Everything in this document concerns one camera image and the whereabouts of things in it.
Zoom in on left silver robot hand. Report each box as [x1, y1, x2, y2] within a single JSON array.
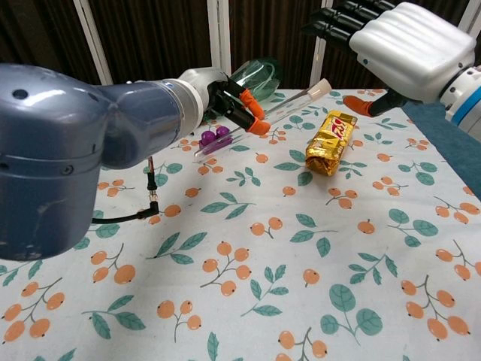
[[178, 67, 271, 135]]

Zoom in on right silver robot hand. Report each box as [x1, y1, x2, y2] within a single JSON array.
[[300, 0, 476, 117]]

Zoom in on clear glass test tube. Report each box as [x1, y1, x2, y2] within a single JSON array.
[[193, 85, 320, 163]]

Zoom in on green spray bottle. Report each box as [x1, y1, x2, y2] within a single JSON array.
[[227, 56, 284, 105]]

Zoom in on purple toy brick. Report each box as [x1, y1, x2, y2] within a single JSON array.
[[198, 126, 234, 155]]

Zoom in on dark folding screen white frames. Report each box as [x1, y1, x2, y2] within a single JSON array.
[[0, 0, 481, 93]]

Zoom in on gold foil snack pack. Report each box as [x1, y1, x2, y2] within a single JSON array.
[[304, 109, 358, 177]]

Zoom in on floral orange-green tablecloth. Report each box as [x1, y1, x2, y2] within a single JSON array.
[[0, 88, 481, 361]]

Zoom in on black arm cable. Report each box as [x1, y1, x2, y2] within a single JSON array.
[[91, 156, 163, 226]]

